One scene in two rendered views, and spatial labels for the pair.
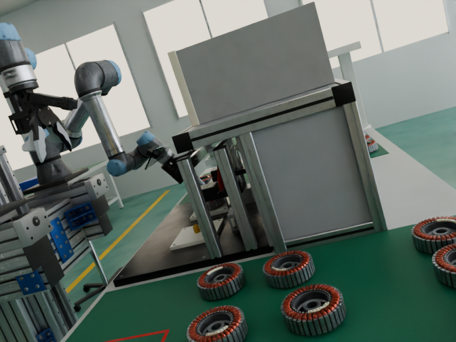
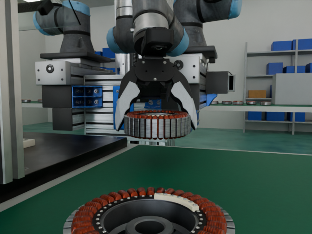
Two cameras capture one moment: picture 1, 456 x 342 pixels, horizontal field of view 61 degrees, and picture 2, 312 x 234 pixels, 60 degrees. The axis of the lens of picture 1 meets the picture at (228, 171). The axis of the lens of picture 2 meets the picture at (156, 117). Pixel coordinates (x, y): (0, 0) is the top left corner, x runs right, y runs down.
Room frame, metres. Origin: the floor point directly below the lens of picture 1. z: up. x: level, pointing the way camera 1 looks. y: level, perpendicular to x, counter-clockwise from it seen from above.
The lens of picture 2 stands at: (1.80, -0.33, 0.87)
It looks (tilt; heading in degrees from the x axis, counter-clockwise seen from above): 5 degrees down; 95
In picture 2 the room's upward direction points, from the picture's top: straight up
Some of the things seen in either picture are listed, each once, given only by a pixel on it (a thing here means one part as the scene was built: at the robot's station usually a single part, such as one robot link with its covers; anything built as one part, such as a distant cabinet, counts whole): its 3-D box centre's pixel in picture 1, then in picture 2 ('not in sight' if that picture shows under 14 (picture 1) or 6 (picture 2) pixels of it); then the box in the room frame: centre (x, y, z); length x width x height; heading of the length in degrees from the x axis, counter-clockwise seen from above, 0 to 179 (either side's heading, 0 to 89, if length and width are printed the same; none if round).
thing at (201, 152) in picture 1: (210, 144); not in sight; (1.30, 0.03, 1.03); 0.62 x 0.01 x 0.03; 167
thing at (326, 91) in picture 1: (267, 106); not in sight; (1.25, -0.18, 1.09); 0.68 x 0.44 x 0.05; 167
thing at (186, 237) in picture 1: (198, 233); not in sight; (1.21, 0.15, 0.78); 0.15 x 0.15 x 0.01; 77
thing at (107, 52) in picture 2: not in sight; (113, 54); (0.06, 6.85, 1.92); 0.42 x 0.42 x 0.28; 78
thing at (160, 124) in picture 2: (203, 182); (157, 123); (1.77, 0.13, 0.82); 0.11 x 0.11 x 0.04
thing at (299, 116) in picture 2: not in sight; (295, 113); (4.37, 5.85, 0.43); 0.42 x 0.28 x 0.30; 79
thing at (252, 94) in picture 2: not in sight; (256, 94); (3.58, 6.04, 0.87); 0.40 x 0.36 x 0.17; 77
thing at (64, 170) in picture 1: (51, 168); (187, 38); (1.84, 0.78, 1.09); 0.15 x 0.15 x 0.10
